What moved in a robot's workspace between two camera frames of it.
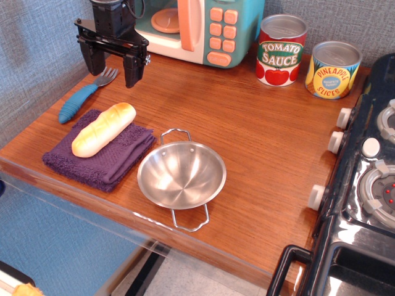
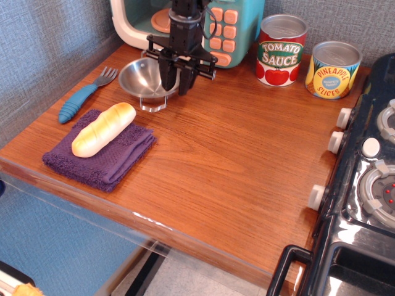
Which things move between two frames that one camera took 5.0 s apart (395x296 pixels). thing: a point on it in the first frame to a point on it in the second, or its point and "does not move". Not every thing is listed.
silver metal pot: (182, 176) to (141, 79)
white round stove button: (370, 147) does not move
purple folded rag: (107, 168) does not move
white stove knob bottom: (315, 197) does not move
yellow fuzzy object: (26, 290) does not move
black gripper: (112, 29) to (183, 47)
